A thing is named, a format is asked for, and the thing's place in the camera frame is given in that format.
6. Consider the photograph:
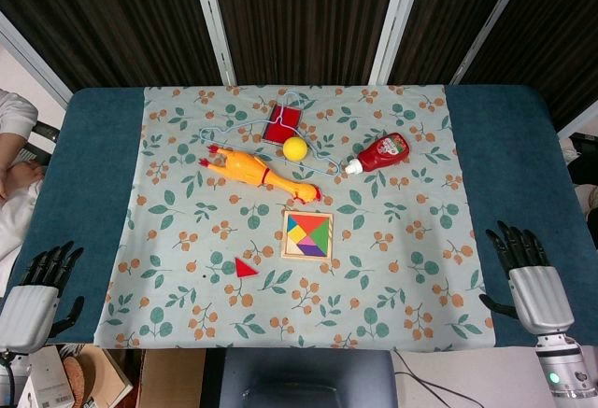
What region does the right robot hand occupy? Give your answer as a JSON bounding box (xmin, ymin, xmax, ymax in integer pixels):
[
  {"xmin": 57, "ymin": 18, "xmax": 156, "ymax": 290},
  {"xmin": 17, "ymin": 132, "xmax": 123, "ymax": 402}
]
[{"xmin": 479, "ymin": 220, "xmax": 576, "ymax": 334}]

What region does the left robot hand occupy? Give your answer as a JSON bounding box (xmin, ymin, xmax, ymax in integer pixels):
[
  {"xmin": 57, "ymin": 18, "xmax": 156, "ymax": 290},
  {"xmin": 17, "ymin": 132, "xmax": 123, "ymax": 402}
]
[{"xmin": 0, "ymin": 240, "xmax": 86, "ymax": 352}]

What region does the red triangle piece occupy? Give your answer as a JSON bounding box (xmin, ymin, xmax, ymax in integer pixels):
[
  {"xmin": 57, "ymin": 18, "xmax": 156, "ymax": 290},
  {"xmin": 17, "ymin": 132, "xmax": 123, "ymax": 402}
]
[{"xmin": 235, "ymin": 257, "xmax": 260, "ymax": 280}]

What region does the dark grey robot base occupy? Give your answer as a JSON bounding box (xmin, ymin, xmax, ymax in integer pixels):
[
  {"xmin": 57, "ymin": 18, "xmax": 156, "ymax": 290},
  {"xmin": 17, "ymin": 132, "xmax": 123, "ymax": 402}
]
[{"xmin": 219, "ymin": 349, "xmax": 399, "ymax": 408}]

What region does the floral tablecloth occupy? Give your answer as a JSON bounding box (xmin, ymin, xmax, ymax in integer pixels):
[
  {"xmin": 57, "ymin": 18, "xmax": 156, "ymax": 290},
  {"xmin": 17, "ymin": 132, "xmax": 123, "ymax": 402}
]
[{"xmin": 93, "ymin": 84, "xmax": 496, "ymax": 350}]

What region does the green triangle tangram piece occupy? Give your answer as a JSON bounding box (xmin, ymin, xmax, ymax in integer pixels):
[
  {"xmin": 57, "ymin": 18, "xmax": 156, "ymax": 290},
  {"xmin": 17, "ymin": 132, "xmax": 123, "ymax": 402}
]
[{"xmin": 308, "ymin": 215, "xmax": 332, "ymax": 257}]

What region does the orange triangle tangram piece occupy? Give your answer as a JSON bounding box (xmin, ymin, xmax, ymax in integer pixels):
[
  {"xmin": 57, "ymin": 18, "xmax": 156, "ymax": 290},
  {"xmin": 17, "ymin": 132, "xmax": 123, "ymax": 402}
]
[{"xmin": 288, "ymin": 214, "xmax": 331, "ymax": 237}]

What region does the white carton box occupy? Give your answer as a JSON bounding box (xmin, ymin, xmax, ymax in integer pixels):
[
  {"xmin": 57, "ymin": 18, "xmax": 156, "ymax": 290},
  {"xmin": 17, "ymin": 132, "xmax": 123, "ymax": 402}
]
[{"xmin": 18, "ymin": 345, "xmax": 76, "ymax": 408}]

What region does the round cork coaster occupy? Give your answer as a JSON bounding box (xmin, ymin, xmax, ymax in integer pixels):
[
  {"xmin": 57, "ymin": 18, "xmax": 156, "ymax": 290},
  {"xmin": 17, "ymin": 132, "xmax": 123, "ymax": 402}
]
[{"xmin": 62, "ymin": 355, "xmax": 93, "ymax": 408}]

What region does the person in white clothes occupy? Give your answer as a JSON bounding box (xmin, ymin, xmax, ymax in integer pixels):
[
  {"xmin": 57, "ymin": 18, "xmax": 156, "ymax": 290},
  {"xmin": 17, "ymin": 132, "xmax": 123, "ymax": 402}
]
[{"xmin": 0, "ymin": 89, "xmax": 48, "ymax": 264}]

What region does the black bag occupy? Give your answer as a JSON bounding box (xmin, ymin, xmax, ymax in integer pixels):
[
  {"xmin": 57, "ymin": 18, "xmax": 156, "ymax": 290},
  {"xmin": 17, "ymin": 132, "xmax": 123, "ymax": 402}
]
[{"xmin": 566, "ymin": 132, "xmax": 598, "ymax": 186}]

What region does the teal table cover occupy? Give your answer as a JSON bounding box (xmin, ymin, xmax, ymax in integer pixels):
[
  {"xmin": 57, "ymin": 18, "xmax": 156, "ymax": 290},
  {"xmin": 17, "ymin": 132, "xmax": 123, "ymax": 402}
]
[{"xmin": 0, "ymin": 84, "xmax": 598, "ymax": 348}]

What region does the black chair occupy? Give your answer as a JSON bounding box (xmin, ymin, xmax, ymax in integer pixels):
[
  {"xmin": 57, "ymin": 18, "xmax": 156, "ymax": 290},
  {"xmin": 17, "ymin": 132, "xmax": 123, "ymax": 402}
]
[{"xmin": 18, "ymin": 120, "xmax": 61, "ymax": 166}]

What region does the red ketchup bottle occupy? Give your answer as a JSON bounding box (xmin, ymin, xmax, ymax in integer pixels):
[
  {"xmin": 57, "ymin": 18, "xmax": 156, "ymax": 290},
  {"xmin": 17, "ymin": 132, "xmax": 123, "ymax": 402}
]
[{"xmin": 344, "ymin": 132, "xmax": 412, "ymax": 176}]

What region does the yellow rubber chicken toy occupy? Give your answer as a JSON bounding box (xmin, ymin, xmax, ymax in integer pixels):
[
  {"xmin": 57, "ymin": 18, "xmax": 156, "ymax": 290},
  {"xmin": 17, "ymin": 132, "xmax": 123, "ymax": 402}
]
[{"xmin": 198, "ymin": 144, "xmax": 323, "ymax": 205}]

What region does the wooden tangram tray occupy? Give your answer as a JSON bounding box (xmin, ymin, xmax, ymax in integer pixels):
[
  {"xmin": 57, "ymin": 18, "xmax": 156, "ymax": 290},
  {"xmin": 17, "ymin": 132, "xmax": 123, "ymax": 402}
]
[{"xmin": 281, "ymin": 209, "xmax": 335, "ymax": 261}]

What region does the yellow ball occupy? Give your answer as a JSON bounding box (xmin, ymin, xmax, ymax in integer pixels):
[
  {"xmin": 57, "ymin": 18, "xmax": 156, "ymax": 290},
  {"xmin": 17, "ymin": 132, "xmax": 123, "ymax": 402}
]
[{"xmin": 282, "ymin": 136, "xmax": 309, "ymax": 162}]

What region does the red rectangular box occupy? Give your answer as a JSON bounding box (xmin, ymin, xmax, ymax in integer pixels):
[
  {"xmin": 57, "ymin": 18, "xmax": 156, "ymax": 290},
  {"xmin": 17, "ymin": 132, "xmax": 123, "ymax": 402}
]
[{"xmin": 261, "ymin": 104, "xmax": 304, "ymax": 145}]

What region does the black cable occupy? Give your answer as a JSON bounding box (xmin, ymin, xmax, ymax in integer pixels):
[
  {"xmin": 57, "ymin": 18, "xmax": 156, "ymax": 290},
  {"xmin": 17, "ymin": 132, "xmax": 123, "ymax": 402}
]
[{"xmin": 394, "ymin": 349, "xmax": 487, "ymax": 408}]

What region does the white partition post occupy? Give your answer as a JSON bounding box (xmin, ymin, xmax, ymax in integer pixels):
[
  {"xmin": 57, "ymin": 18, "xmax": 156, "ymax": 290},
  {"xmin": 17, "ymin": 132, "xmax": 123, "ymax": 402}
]
[
  {"xmin": 449, "ymin": 0, "xmax": 534, "ymax": 86},
  {"xmin": 557, "ymin": 99, "xmax": 598, "ymax": 141},
  {"xmin": 0, "ymin": 10, "xmax": 75, "ymax": 109},
  {"xmin": 189, "ymin": 0, "xmax": 237, "ymax": 86},
  {"xmin": 368, "ymin": 0, "xmax": 427, "ymax": 86}
]

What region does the light blue wire hanger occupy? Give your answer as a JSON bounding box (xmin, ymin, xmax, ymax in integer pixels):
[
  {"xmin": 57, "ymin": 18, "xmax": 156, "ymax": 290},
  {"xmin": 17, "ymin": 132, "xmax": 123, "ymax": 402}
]
[{"xmin": 199, "ymin": 91, "xmax": 341, "ymax": 177}]

